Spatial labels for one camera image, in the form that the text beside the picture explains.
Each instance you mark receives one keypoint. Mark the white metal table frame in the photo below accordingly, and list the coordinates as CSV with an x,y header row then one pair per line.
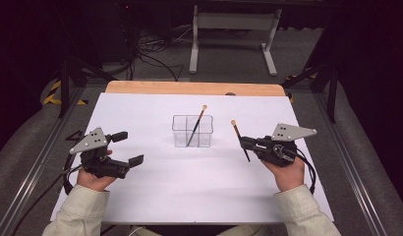
x,y
235,21

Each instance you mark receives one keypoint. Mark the aluminium rail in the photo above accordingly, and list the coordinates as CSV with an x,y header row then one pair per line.
x,y
35,167
350,177

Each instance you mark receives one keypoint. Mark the person's legs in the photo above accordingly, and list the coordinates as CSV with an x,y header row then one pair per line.
x,y
242,232

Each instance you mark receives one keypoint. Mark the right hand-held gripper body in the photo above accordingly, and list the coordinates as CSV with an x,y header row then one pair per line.
x,y
276,152

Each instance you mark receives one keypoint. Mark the person's right hand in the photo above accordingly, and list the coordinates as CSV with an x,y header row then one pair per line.
x,y
288,177

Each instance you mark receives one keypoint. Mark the black tape mark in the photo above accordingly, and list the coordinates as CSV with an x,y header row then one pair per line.
x,y
75,135

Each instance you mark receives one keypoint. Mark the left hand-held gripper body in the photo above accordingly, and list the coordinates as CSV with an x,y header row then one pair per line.
x,y
103,165

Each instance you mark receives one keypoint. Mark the yellow black hazard tape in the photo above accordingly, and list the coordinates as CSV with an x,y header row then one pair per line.
x,y
292,98
53,95

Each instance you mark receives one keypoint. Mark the black makeup brush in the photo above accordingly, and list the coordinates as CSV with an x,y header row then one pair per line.
x,y
196,126
236,129

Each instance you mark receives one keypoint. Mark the black tripod stand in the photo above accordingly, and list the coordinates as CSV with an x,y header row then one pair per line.
x,y
332,95
64,88

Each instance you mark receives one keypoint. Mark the person's left hand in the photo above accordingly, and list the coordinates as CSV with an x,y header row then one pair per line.
x,y
93,182

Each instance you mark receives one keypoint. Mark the clear plastic organizer box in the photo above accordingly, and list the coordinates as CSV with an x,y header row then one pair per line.
x,y
192,131

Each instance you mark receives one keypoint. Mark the white paper sheet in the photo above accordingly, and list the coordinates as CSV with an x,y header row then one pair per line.
x,y
189,190

